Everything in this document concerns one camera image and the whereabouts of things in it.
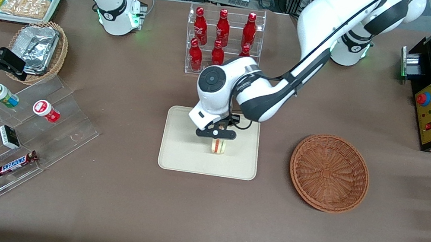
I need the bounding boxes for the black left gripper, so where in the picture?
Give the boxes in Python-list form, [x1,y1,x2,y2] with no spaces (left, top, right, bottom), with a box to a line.
[195,109,241,144]

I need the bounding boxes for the triangular sandwich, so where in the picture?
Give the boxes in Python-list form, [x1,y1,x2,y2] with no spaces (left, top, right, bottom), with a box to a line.
[210,137,228,156]

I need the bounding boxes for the cream plastic tray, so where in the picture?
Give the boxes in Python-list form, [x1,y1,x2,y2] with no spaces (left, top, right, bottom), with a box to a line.
[156,103,266,184]

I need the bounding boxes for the light wicker basket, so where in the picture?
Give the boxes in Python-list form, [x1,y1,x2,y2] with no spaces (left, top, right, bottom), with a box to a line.
[3,15,73,90]

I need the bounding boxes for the brown wicker basket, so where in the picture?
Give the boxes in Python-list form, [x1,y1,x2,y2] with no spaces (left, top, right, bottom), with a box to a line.
[283,129,376,219]

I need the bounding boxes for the foil wrapped packet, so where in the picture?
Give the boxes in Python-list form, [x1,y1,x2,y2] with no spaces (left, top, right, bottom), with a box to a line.
[19,39,56,77]
[16,22,60,55]

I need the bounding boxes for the green sunflower lidded cup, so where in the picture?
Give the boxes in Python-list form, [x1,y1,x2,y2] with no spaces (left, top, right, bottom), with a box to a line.
[0,84,22,110]

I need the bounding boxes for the red lidded yogurt cup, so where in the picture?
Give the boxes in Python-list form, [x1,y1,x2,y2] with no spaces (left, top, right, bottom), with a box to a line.
[31,98,63,124]

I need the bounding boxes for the small black carton box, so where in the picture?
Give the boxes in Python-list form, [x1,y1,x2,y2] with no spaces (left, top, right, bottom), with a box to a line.
[0,124,23,151]

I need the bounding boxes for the clear acrylic tiered shelf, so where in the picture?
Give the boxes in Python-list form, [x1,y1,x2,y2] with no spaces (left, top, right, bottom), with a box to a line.
[0,67,108,236]

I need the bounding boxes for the Snickers chocolate bar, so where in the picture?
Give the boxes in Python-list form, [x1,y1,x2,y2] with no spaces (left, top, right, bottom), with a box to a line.
[0,145,40,183]

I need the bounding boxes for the clear acrylic bottle rack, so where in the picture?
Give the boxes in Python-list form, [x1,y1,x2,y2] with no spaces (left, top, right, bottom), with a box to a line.
[179,0,268,85]

